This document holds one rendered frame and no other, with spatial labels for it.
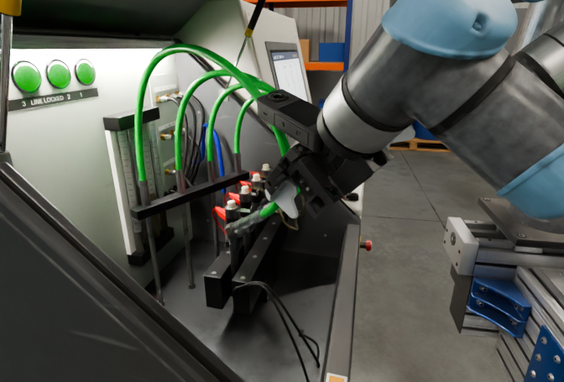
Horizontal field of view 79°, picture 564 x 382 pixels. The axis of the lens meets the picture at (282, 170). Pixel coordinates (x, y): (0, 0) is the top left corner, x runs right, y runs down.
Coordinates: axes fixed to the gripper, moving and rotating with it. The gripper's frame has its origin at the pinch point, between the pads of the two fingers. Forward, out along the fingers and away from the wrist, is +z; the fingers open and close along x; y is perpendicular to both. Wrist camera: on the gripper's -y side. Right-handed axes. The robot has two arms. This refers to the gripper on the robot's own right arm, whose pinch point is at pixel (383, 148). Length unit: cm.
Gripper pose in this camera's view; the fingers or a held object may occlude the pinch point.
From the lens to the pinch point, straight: 72.8
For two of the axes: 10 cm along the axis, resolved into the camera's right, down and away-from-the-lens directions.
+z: 0.0, 9.4, 3.4
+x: 2.5, -3.3, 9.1
